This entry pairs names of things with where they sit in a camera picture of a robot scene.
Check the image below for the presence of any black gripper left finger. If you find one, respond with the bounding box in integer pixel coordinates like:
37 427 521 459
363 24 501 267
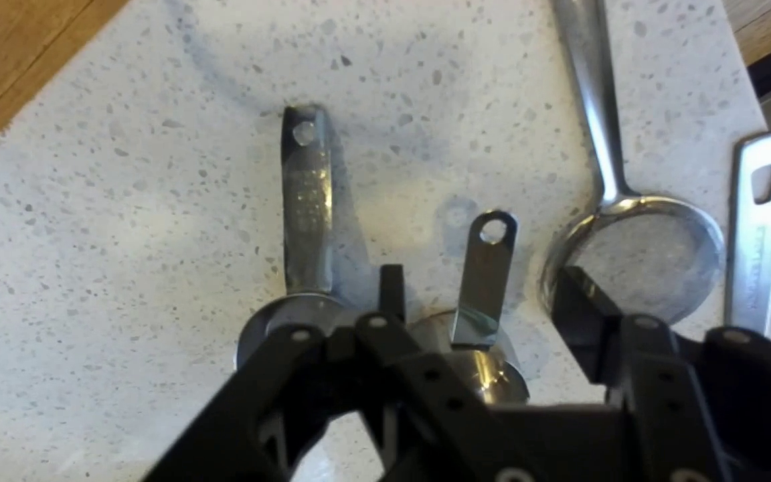
143 263 531 482

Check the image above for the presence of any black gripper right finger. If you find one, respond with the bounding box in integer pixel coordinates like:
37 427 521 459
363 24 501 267
552 263 771 482

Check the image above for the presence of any small metal measuring cup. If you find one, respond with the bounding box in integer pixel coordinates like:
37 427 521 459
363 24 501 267
408 208 533 409

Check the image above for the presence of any metal tea strainer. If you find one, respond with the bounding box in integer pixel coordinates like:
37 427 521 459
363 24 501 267
540 0 728 327

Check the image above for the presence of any large metal measuring cup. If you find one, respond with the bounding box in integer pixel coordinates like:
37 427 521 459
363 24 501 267
236 102 369 371

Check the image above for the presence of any metal measuring scoop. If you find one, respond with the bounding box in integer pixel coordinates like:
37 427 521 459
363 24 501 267
726 129 771 340

